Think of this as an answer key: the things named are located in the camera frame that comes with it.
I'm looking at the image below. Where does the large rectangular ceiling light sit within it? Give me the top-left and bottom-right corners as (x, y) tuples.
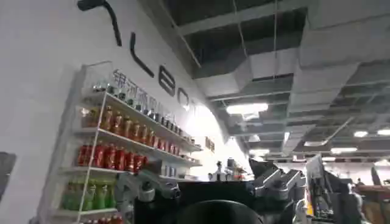
(225, 102), (269, 116)

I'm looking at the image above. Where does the white shelf with drink bottles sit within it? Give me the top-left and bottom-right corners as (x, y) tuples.
(39, 60), (204, 224)

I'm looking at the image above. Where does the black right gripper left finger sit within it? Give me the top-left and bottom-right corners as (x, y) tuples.
(115, 160), (181, 224)

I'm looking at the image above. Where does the long ceiling light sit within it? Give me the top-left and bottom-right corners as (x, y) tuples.
(330, 147), (358, 154)
(249, 148), (271, 156)

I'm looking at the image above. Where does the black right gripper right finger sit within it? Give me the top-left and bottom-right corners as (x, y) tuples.
(248, 158), (307, 214)

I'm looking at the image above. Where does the brown desk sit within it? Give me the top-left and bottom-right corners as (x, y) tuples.
(353, 183), (390, 224)

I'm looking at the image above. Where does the distant rack with goods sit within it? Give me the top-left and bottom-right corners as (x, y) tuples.
(208, 157), (248, 182)

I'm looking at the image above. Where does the white ventilation duct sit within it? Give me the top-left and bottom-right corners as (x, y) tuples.
(194, 0), (390, 153)

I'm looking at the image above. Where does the black wall lettering sign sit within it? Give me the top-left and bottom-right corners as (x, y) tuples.
(76, 0), (191, 107)

